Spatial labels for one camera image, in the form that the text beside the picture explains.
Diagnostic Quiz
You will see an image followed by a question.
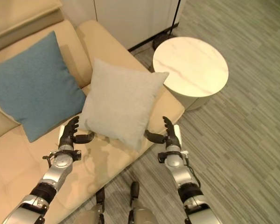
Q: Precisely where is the black floor lamp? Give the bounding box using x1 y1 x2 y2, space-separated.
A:
152 0 183 51

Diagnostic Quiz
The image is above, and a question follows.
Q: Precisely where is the white cabinet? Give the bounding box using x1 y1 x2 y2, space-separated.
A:
60 0 187 52

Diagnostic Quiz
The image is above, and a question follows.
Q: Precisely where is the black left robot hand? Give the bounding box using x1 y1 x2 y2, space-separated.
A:
58 116 96 146

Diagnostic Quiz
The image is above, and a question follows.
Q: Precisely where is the round white marble side table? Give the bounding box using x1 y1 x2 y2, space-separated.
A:
152 36 230 112

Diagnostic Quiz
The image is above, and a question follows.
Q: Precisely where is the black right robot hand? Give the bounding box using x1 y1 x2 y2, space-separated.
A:
143 116 181 147

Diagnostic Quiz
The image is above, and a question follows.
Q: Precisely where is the blue square cushion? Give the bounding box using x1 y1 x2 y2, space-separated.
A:
0 30 87 143

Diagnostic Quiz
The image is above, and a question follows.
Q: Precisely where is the beige leather sofa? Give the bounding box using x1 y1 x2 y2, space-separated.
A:
0 0 185 224

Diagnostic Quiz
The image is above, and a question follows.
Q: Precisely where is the silver robot leg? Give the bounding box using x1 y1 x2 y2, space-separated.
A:
73 186 106 224
127 181 162 224

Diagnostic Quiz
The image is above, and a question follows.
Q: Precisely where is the silver robot left leg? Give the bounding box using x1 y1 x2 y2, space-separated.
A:
73 186 106 224

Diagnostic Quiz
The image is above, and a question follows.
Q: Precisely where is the silver robot right leg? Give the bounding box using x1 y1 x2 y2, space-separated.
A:
127 181 162 224

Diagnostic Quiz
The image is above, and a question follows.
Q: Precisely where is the grey square cushion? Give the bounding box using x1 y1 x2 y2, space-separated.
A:
78 57 170 152

